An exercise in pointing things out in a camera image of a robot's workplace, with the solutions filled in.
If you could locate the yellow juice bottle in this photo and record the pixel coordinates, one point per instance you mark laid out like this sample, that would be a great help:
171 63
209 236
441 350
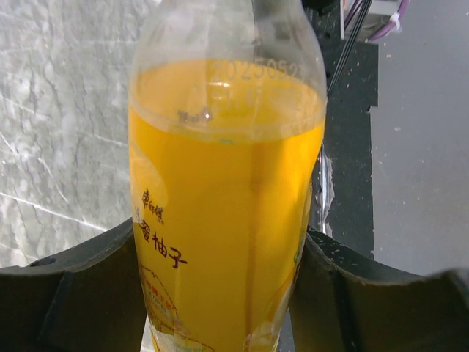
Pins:
226 117

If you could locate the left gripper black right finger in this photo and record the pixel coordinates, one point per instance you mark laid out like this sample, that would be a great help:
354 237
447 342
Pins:
344 301

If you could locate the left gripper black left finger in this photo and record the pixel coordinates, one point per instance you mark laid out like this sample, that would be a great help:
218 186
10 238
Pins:
86 298

